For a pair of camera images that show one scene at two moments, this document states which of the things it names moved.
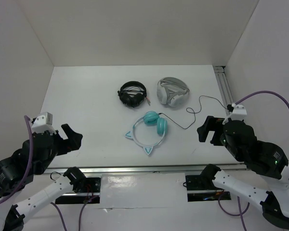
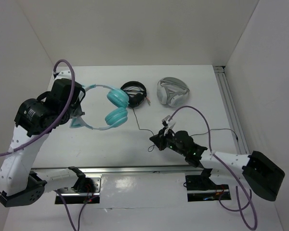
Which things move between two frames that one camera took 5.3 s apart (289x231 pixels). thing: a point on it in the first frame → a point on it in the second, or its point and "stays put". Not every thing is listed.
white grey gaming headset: [172, 91] stays put
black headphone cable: [194, 112] → [150, 149]
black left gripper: [74, 140] → [78, 112]
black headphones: [133, 93] stays put
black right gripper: [211, 123] → [159, 139]
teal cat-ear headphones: [150, 117] → [116, 114]
